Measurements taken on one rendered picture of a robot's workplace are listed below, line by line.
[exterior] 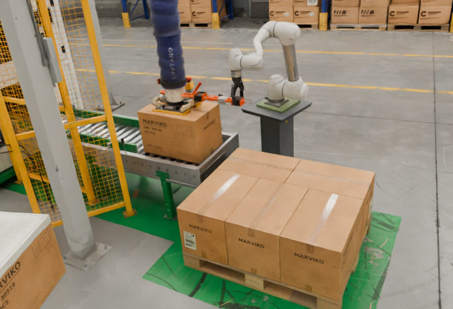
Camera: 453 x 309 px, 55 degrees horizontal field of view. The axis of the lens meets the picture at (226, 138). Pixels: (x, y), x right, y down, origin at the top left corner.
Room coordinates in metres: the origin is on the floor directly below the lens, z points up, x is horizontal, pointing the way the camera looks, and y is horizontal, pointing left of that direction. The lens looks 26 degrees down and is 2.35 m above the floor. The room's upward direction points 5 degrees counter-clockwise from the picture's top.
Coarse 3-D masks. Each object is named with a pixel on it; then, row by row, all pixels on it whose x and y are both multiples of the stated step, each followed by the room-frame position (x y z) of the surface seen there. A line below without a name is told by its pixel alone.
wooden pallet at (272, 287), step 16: (368, 224) 2.73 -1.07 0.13; (192, 256) 2.54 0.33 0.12; (208, 272) 2.47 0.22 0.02; (224, 272) 2.46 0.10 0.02; (240, 272) 2.44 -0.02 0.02; (352, 272) 2.36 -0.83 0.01; (256, 288) 2.27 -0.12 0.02; (272, 288) 2.26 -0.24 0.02; (288, 288) 2.24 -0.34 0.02; (304, 304) 2.10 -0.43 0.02; (320, 304) 2.04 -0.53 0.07; (336, 304) 1.99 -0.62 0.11
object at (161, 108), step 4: (156, 108) 3.47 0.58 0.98; (160, 108) 3.46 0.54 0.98; (176, 108) 3.39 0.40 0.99; (160, 112) 3.43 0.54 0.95; (164, 112) 3.40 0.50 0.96; (168, 112) 3.39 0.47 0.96; (172, 112) 3.37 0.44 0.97; (176, 112) 3.36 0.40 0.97; (180, 112) 3.34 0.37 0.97; (184, 112) 3.34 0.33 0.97; (188, 112) 3.36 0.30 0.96
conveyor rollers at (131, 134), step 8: (88, 128) 4.22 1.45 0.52; (96, 128) 4.19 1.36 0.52; (104, 128) 4.17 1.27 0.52; (120, 128) 4.12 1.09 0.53; (128, 128) 4.09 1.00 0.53; (136, 128) 4.07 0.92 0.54; (104, 136) 3.93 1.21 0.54; (120, 136) 3.88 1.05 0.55; (128, 136) 3.86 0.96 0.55; (136, 136) 3.92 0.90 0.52; (144, 152) 3.49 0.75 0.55; (168, 160) 3.32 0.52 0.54; (176, 160) 3.29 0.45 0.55
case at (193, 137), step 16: (144, 112) 3.46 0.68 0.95; (192, 112) 3.38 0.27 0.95; (208, 112) 3.37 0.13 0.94; (144, 128) 3.47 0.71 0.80; (160, 128) 3.37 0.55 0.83; (176, 128) 3.29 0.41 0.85; (192, 128) 3.20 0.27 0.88; (208, 128) 3.35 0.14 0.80; (144, 144) 3.48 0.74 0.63; (160, 144) 3.39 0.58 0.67; (176, 144) 3.30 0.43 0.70; (192, 144) 3.21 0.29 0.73; (208, 144) 3.33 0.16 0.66; (192, 160) 3.22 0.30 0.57
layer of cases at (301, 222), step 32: (256, 160) 3.19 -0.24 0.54; (288, 160) 3.14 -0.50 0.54; (192, 192) 2.77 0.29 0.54; (224, 192) 2.73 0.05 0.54; (256, 192) 2.70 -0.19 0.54; (288, 192) 2.66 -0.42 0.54; (320, 192) 2.63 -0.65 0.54; (352, 192) 2.59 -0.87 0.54; (192, 224) 2.52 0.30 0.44; (224, 224) 2.39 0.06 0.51; (256, 224) 2.32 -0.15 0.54; (288, 224) 2.29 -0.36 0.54; (320, 224) 2.27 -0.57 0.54; (352, 224) 2.24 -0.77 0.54; (224, 256) 2.40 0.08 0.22; (256, 256) 2.27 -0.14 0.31; (288, 256) 2.15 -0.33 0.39; (320, 256) 2.05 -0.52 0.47; (352, 256) 2.27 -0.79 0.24; (320, 288) 2.04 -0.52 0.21
